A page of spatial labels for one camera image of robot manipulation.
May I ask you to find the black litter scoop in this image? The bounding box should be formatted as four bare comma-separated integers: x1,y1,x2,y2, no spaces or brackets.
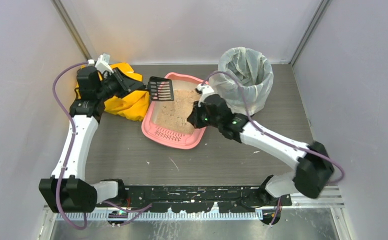
147,76,174,102

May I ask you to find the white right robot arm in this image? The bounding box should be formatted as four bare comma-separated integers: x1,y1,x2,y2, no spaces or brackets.
187,94,334,199

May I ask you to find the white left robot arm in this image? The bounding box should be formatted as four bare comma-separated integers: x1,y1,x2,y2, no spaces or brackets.
39,66,146,214

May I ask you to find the beige cat litter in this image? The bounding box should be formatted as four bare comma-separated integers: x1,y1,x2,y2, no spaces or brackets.
155,89,200,135

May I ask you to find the pink litter box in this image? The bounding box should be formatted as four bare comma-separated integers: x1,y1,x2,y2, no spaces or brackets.
141,72,206,150

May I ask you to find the yellow cloth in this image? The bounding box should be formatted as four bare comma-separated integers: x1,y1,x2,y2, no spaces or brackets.
69,62,150,122

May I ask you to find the white plastic bin liner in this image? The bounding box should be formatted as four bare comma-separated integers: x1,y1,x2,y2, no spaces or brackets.
208,47,274,116

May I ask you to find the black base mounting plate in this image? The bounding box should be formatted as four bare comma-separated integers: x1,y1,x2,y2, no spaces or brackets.
101,184,292,214

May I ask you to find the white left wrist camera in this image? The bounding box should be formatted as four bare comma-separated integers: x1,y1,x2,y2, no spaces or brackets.
95,53,113,74

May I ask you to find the aluminium rail frame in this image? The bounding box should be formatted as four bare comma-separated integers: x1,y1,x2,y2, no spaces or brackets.
39,186,353,240

